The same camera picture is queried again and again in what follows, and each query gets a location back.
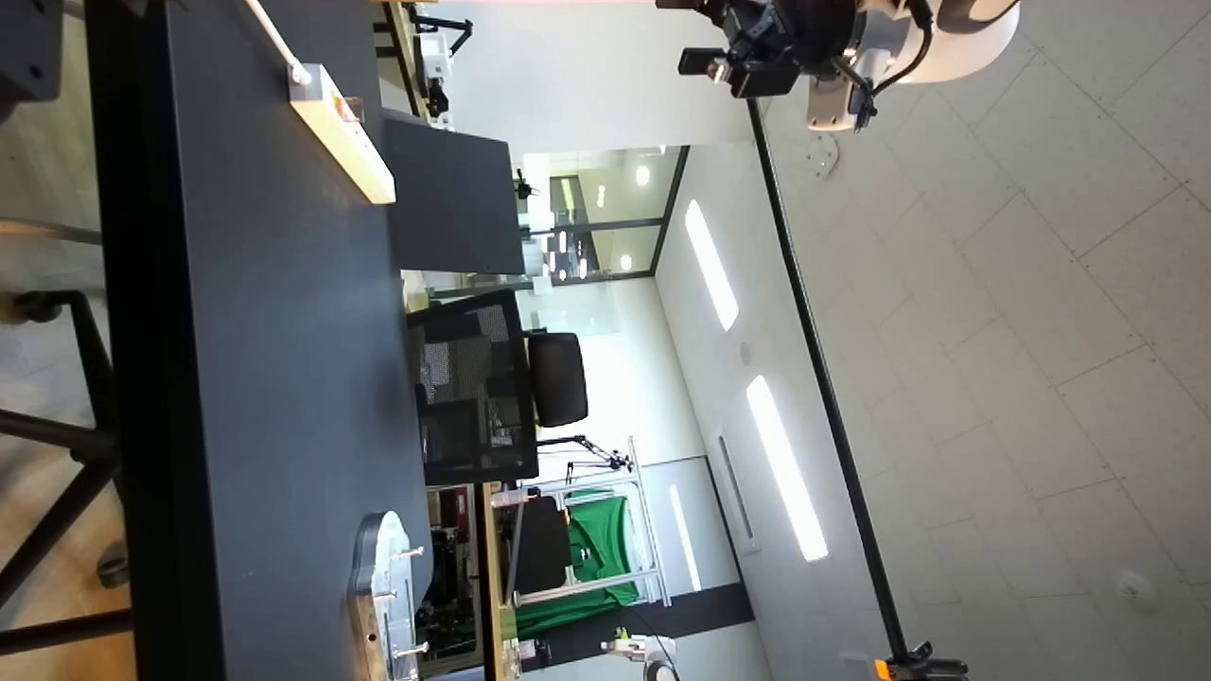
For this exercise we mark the orange black clamp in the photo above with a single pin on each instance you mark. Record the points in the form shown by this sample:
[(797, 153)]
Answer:
[(910, 665)]

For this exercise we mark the wooden desk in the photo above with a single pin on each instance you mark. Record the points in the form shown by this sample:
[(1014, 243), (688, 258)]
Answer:
[(488, 582)]

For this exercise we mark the white power strip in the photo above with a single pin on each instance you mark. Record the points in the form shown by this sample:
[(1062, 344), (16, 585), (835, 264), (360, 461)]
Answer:
[(347, 139)]

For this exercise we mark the white metal frame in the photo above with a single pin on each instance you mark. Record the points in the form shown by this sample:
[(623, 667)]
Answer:
[(638, 505)]

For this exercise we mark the black table leg frame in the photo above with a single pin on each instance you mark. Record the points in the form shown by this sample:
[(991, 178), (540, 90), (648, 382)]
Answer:
[(87, 445)]

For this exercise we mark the small black chair backrest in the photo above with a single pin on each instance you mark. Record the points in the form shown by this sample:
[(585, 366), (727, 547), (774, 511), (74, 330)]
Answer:
[(541, 542)]

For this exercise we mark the round metal plate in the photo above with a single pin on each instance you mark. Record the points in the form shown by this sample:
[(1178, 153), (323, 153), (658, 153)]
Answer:
[(384, 582)]

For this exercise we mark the black mesh office chair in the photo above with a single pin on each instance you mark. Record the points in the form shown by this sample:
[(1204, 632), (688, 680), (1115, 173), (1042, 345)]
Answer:
[(473, 390)]

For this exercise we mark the green box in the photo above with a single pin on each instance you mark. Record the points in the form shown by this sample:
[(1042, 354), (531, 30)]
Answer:
[(590, 553)]

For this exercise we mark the grey box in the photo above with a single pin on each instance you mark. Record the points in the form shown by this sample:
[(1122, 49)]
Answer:
[(32, 42)]

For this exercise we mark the dark framed glass door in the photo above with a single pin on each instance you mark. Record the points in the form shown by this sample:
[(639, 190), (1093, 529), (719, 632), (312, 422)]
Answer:
[(605, 211)]

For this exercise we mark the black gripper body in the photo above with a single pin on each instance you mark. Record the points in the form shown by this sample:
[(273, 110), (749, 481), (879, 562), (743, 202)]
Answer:
[(763, 42)]

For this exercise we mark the dark partition panel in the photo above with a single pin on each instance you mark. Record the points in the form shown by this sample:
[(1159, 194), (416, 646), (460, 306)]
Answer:
[(454, 194)]

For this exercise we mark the long ceiling light strip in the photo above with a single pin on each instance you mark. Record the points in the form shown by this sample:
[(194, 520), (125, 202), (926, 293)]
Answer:
[(786, 467), (709, 264)]

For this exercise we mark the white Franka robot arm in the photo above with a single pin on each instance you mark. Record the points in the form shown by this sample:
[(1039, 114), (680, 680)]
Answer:
[(957, 42)]

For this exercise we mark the round white smoke detector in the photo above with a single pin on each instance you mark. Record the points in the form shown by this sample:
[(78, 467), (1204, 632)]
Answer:
[(1134, 590), (822, 153)]

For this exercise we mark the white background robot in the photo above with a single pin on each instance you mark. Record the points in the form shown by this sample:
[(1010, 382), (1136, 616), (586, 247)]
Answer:
[(639, 654)]

